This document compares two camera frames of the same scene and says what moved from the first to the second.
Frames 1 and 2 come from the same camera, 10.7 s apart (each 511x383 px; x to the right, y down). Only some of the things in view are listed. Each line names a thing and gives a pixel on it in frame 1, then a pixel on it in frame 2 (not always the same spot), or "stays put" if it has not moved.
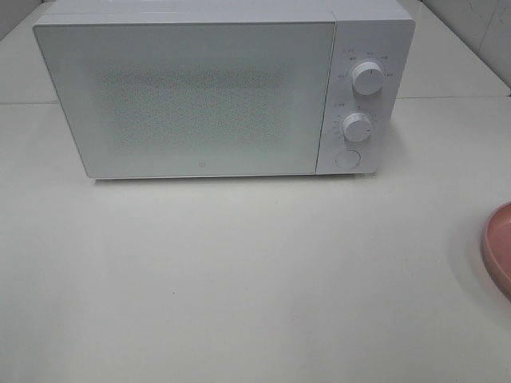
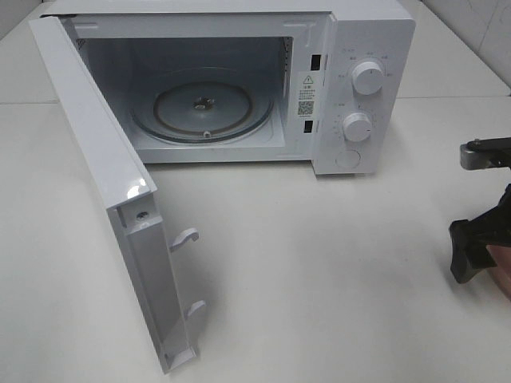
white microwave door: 165,99 to 148,256
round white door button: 347,159 stays put
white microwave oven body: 221,88 stays put
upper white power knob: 367,78 stays put
